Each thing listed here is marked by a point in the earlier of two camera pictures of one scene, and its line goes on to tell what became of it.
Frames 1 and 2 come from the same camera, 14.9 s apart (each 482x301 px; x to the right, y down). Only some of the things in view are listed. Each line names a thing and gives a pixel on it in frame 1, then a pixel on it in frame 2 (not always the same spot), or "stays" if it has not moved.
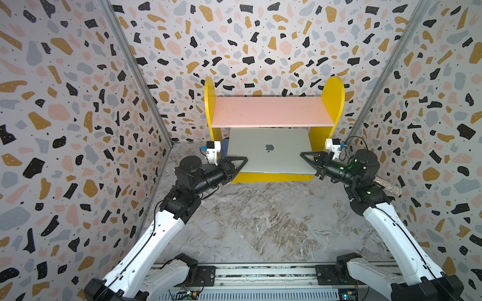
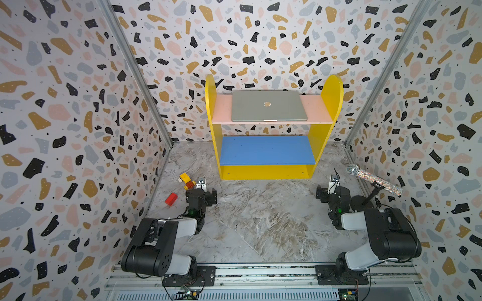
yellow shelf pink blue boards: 320,115 stays
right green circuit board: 348,294 stays
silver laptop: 272,150 → 268,106
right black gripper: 323,167 → 324,194
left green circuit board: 190,295 stays
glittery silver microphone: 389,187 stays
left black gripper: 226,166 → 210,198
